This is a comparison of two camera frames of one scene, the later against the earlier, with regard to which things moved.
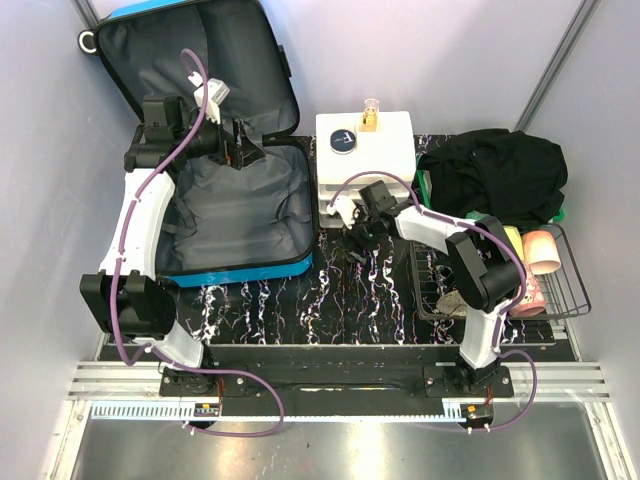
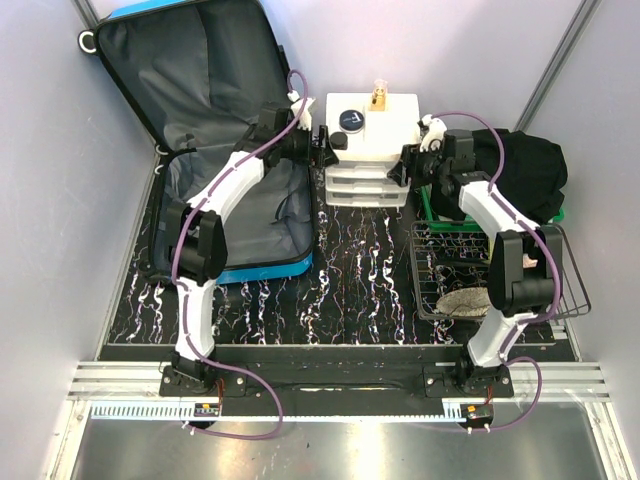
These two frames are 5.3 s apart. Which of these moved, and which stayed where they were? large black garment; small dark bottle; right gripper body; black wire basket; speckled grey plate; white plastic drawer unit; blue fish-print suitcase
Moved: right gripper body; small dark bottle; white plastic drawer unit
Stayed: large black garment; black wire basket; speckled grey plate; blue fish-print suitcase
